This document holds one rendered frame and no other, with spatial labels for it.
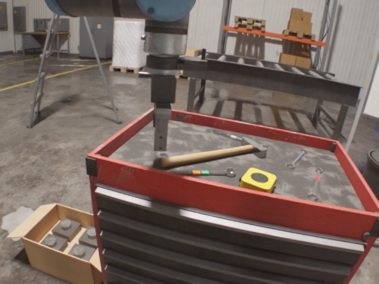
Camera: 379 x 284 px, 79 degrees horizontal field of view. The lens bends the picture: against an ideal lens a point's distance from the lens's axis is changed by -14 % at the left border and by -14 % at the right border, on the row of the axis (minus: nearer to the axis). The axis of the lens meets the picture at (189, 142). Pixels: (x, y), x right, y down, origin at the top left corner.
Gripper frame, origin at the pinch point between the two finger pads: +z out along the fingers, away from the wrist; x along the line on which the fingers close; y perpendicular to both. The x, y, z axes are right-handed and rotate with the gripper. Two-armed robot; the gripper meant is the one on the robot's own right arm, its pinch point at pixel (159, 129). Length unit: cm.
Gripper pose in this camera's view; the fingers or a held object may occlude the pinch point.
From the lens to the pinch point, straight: 61.2
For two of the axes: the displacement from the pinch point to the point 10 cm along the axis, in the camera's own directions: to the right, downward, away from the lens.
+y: -9.8, -0.3, -1.7
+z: -1.0, 9.1, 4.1
